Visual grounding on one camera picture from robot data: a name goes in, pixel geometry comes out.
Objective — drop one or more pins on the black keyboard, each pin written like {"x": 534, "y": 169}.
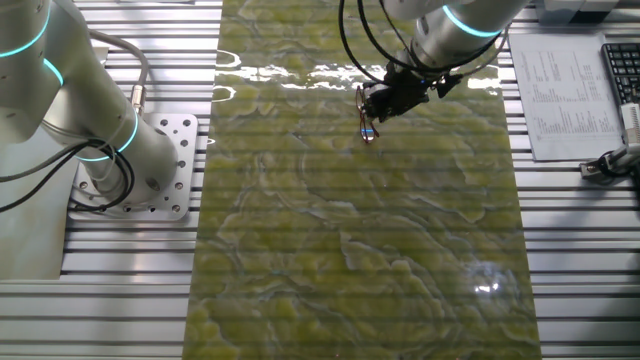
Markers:
{"x": 625, "y": 70}

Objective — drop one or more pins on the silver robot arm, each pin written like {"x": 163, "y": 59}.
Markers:
{"x": 95, "y": 110}

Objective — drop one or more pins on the red frame glasses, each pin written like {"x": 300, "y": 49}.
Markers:
{"x": 368, "y": 131}

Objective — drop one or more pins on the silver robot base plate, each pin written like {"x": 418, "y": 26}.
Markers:
{"x": 172, "y": 200}

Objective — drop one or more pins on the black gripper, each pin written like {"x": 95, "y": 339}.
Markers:
{"x": 407, "y": 90}

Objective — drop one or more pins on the camera stand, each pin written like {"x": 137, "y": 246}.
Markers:
{"x": 592, "y": 170}

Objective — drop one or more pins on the printed table paper sheet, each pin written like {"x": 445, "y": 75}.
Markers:
{"x": 565, "y": 95}

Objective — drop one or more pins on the grey black device box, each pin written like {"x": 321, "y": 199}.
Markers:
{"x": 555, "y": 12}

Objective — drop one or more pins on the green marble pattern mat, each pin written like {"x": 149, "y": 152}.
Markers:
{"x": 350, "y": 225}

